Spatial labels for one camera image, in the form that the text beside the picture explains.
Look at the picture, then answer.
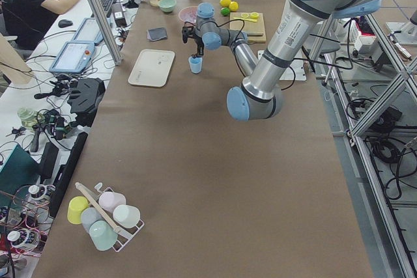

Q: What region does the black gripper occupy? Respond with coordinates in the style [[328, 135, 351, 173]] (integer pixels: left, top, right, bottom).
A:
[[181, 22, 204, 57]]

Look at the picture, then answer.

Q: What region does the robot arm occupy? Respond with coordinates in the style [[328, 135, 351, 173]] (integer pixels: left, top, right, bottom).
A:
[[182, 0, 382, 121]]

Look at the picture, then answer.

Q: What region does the light blue plastic cup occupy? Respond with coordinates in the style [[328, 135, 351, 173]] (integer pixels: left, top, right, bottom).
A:
[[188, 57, 203, 74]]

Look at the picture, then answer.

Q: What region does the clear ice cubes pile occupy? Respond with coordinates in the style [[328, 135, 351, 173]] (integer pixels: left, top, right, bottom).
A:
[[179, 8, 197, 23]]

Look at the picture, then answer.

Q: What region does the pink cup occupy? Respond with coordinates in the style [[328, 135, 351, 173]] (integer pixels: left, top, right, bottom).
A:
[[98, 191, 126, 213]]

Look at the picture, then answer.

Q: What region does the white cup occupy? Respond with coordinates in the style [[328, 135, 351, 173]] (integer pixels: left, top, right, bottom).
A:
[[113, 204, 141, 229]]

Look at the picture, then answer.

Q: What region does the yellow cup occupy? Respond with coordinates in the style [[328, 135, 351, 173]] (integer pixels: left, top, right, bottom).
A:
[[67, 196, 89, 225]]

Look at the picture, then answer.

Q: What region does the grey cup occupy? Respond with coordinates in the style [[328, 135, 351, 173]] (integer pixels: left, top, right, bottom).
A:
[[81, 207, 102, 234]]

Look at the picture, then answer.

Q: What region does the mint green cup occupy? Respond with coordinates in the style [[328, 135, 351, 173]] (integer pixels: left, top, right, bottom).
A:
[[89, 220, 117, 251]]

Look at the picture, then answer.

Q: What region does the pink bowl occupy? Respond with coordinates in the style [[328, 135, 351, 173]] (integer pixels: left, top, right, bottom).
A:
[[178, 7, 197, 26]]

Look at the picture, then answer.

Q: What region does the green lime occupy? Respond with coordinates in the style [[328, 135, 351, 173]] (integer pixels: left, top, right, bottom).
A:
[[221, 7, 230, 16]]

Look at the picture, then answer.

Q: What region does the grey folded cloth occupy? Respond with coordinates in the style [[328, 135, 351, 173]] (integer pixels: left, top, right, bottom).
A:
[[147, 27, 167, 42]]

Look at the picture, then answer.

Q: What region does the cream rabbit serving tray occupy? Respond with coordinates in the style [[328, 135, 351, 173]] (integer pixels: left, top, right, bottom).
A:
[[128, 49, 175, 87]]

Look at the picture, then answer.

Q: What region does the yellow lemon upper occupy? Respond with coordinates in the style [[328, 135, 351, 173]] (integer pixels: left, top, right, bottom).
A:
[[219, 0, 231, 8]]

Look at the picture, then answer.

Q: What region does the yellow lemon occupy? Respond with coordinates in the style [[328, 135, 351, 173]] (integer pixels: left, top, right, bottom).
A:
[[219, 0, 231, 8], [229, 1, 239, 12]]

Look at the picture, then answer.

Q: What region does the yellow lemon lower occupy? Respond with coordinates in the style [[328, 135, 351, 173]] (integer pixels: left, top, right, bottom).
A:
[[229, 1, 239, 12]]

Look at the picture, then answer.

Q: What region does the mint green bowl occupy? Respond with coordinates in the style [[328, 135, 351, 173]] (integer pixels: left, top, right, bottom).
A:
[[158, 0, 177, 13]]

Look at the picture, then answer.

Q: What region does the yellow plastic knife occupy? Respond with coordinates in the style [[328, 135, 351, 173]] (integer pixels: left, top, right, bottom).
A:
[[231, 17, 258, 23]]

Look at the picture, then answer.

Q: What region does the lemon slice lower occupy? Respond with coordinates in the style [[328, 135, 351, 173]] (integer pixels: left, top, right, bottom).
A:
[[250, 12, 259, 20]]

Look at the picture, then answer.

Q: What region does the teach pendant far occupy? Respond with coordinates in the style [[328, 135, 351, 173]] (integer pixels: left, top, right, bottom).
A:
[[72, 18, 104, 45]]

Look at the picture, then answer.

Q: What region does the teach pendant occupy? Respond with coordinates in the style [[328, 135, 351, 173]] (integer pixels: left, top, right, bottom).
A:
[[72, 18, 104, 45], [49, 40, 95, 74]]

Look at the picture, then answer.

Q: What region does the teach pendant near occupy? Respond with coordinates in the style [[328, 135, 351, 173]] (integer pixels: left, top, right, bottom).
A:
[[49, 40, 95, 74]]

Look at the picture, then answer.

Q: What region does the black computer mouse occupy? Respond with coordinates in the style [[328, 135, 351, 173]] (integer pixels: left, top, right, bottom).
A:
[[58, 19, 73, 28]]

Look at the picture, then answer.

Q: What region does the person in black shirt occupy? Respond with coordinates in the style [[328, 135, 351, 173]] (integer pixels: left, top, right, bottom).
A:
[[3, 0, 79, 50]]

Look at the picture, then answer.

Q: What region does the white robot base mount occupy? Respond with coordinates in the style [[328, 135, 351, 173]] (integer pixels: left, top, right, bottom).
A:
[[280, 60, 306, 81]]

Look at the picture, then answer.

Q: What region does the aluminium frame post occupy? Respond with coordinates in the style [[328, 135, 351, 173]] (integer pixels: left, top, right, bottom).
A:
[[87, 0, 122, 66]]

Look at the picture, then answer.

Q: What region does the white wire cup rack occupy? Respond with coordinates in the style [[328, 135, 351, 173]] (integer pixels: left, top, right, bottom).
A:
[[75, 182, 145, 253]]

